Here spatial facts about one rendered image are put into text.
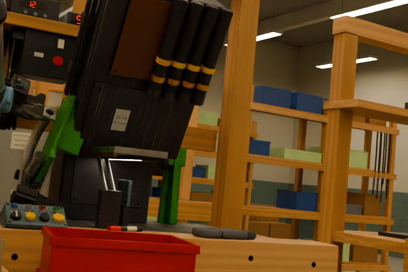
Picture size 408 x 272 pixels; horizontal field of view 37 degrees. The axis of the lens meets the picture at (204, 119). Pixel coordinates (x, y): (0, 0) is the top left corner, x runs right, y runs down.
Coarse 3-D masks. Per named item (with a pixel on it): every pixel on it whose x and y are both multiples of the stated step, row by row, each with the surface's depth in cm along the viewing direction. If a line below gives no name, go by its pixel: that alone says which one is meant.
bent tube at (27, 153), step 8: (48, 112) 190; (40, 128) 190; (32, 136) 191; (40, 136) 192; (32, 144) 191; (24, 152) 190; (32, 152) 190; (24, 160) 186; (24, 168) 183; (24, 176) 180; (24, 184) 178
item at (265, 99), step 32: (256, 96) 716; (288, 96) 724; (384, 128) 793; (256, 160) 686; (288, 160) 716; (320, 160) 744; (352, 160) 771; (384, 160) 791; (288, 192) 742; (320, 192) 738; (352, 192) 805; (384, 224) 786; (352, 256) 775; (384, 256) 790
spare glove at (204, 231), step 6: (192, 228) 178; (198, 228) 178; (204, 228) 179; (210, 228) 183; (216, 228) 182; (222, 228) 184; (228, 228) 186; (198, 234) 175; (204, 234) 173; (210, 234) 174; (216, 234) 176; (222, 234) 177; (228, 234) 178; (234, 234) 179; (240, 234) 180; (246, 234) 181; (252, 234) 183
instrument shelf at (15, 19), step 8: (8, 16) 198; (16, 16) 199; (24, 16) 200; (32, 16) 201; (8, 24) 199; (16, 24) 199; (24, 24) 200; (32, 24) 201; (40, 24) 202; (48, 24) 203; (56, 24) 205; (64, 24) 206; (72, 24) 208; (48, 32) 205; (56, 32) 205; (64, 32) 206; (72, 32) 207
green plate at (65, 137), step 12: (72, 96) 180; (60, 108) 188; (72, 108) 181; (60, 120) 181; (72, 120) 181; (60, 132) 178; (72, 132) 181; (48, 144) 182; (60, 144) 179; (72, 144) 181
